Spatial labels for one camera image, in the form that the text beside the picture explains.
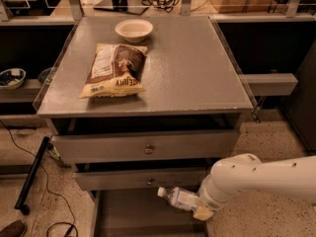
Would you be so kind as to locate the dark bowl on shelf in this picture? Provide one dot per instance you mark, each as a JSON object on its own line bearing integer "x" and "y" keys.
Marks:
{"x": 45, "y": 74}

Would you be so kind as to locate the middle grey drawer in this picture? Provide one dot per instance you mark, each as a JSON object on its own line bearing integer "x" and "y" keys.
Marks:
{"x": 145, "y": 178}

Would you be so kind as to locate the grey drawer cabinet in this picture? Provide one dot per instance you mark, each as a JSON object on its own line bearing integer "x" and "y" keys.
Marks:
{"x": 189, "y": 80}

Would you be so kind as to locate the black monitor stand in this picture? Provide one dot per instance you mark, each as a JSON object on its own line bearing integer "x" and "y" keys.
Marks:
{"x": 132, "y": 7}

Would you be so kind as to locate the brown yellow chip bag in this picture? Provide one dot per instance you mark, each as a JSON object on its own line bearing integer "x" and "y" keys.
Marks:
{"x": 114, "y": 71}

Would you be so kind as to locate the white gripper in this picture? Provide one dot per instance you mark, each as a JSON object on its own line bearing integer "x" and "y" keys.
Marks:
{"x": 208, "y": 199}

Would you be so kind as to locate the top grey drawer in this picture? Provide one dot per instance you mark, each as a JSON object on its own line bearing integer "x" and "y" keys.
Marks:
{"x": 141, "y": 146}

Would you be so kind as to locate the dark shoe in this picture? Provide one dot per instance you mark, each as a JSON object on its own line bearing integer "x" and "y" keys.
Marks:
{"x": 16, "y": 229}

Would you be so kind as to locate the bottom open grey drawer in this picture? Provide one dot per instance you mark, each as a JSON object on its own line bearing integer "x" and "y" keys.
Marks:
{"x": 141, "y": 213}

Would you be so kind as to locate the white bowl with items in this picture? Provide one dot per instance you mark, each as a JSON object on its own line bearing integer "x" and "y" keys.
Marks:
{"x": 12, "y": 78}

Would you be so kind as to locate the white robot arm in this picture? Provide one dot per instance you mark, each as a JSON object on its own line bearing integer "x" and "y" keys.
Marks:
{"x": 230, "y": 177}

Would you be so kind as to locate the clear plastic water bottle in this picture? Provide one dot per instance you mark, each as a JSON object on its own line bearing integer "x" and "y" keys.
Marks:
{"x": 179, "y": 198}

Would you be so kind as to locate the white paper bowl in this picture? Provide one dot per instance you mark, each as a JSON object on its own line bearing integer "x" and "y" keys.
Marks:
{"x": 134, "y": 30}

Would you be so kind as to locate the grey side shelf beam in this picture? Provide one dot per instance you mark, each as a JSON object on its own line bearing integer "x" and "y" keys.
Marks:
{"x": 274, "y": 84}

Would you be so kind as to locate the black bar on floor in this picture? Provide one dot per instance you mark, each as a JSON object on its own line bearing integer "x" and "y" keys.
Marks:
{"x": 21, "y": 201}

